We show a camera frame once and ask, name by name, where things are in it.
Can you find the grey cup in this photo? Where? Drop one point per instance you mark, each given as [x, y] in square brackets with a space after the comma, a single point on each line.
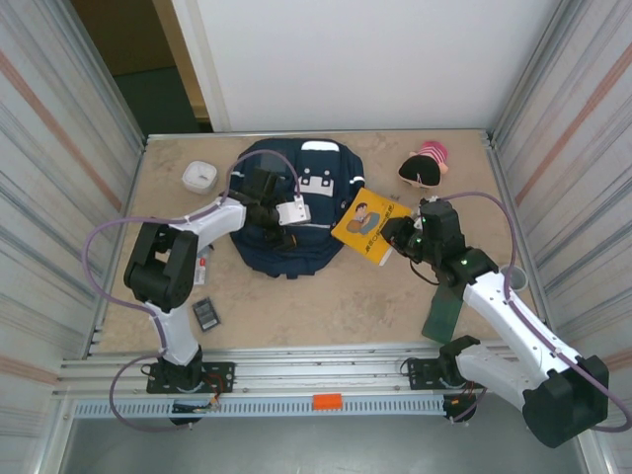
[516, 277]

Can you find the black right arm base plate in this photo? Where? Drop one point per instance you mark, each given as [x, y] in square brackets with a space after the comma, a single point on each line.
[422, 372]

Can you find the black calculator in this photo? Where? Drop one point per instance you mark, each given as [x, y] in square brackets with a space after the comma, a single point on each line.
[207, 315]

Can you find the plush doll with black hair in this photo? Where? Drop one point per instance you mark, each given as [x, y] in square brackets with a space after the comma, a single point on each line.
[419, 170]

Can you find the white square container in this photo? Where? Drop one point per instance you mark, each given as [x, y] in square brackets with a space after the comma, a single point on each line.
[200, 176]

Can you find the aluminium frame rails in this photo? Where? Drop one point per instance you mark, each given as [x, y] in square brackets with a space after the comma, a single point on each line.
[321, 355]

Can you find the yellow picture book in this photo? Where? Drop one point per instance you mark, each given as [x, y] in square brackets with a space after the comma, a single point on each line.
[365, 222]

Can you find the orange block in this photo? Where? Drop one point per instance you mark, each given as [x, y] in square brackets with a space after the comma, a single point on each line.
[328, 401]

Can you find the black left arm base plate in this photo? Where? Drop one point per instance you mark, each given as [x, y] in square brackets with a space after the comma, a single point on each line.
[219, 375]

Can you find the navy blue backpack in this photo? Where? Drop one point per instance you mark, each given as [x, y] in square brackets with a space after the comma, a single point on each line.
[306, 237]

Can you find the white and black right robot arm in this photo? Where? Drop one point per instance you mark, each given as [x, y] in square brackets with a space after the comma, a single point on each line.
[513, 316]

